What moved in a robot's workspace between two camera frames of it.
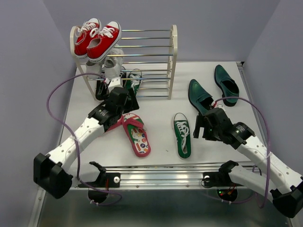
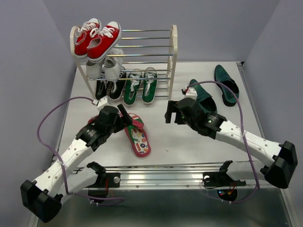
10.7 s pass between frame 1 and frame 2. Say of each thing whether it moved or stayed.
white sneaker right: stayed
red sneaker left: stayed
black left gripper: moved
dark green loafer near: stayed
